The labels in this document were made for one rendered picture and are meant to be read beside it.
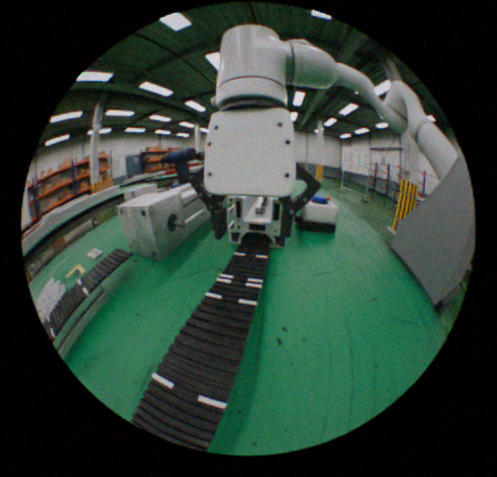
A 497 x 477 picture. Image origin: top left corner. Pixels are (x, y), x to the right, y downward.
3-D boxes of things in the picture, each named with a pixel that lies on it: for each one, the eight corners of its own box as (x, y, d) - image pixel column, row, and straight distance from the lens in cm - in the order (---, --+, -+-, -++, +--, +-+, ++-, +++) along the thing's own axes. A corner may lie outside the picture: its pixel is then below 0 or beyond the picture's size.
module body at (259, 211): (284, 247, 28) (289, 200, 24) (229, 242, 29) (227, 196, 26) (282, 184, 105) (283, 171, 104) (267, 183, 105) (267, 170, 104)
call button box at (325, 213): (334, 234, 37) (339, 207, 35) (294, 230, 35) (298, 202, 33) (326, 221, 44) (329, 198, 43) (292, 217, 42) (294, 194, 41)
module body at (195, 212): (187, 237, 33) (181, 196, 30) (155, 232, 39) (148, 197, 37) (254, 182, 106) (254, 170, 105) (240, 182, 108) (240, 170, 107)
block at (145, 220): (173, 264, 25) (158, 205, 22) (129, 251, 34) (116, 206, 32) (197, 238, 31) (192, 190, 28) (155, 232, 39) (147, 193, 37)
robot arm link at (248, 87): (200, 85, 19) (198, 106, 18) (286, 76, 17) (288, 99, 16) (226, 105, 26) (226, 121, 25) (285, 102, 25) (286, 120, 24)
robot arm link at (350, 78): (419, 113, 65) (404, 144, 66) (410, 106, 76) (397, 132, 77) (282, 48, 64) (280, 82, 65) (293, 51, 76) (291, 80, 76)
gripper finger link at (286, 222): (283, 193, 17) (278, 246, 20) (312, 196, 18) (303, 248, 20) (282, 188, 20) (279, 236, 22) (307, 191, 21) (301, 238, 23)
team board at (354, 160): (335, 192, 666) (338, 146, 667) (344, 192, 700) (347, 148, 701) (362, 203, 564) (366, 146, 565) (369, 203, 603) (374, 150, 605)
